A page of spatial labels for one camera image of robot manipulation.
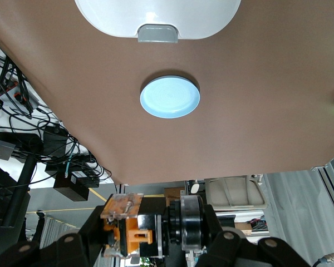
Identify black cable bundle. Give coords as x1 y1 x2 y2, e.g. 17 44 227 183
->
0 34 114 184

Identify orange black push-button switch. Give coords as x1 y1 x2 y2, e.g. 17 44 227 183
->
100 192 204 260

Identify black power supply box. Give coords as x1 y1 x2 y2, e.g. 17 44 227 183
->
53 170 100 202

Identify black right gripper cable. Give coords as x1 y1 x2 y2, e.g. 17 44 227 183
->
313 251 334 267

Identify brown table cover sheet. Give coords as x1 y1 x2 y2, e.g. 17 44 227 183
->
0 0 334 186

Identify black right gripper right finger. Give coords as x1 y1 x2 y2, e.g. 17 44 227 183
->
200 204 313 267

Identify cardboard box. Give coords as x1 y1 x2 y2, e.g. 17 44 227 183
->
163 187 186 199

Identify grey curtain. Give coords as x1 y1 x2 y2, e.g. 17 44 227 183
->
263 151 334 267

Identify black stand pole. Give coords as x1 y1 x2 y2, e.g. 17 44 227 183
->
2 154 37 229

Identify white lidded box grey latches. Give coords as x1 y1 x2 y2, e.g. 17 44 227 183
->
73 0 243 45

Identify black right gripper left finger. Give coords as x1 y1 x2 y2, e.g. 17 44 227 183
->
0 205 114 267

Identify beige chair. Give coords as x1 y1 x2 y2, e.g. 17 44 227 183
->
203 174 269 210

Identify light blue round plate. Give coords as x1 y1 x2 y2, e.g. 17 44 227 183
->
139 75 202 120

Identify small grey box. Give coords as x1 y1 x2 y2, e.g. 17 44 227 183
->
0 139 16 161

